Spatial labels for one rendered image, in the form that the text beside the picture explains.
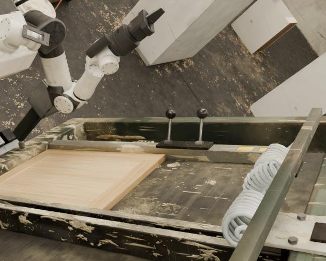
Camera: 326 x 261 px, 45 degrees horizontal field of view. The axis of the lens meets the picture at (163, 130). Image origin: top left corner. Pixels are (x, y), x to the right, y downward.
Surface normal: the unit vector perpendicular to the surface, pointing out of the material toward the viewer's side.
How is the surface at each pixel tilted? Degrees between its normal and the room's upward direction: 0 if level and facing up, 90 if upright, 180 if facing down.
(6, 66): 68
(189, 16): 90
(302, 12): 90
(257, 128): 90
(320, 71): 90
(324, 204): 57
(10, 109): 0
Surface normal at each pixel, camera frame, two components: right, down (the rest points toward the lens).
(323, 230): -0.18, -0.93
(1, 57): 0.82, -0.15
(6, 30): -0.58, -0.15
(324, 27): -0.56, 0.24
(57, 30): 0.69, 0.41
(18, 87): 0.62, -0.50
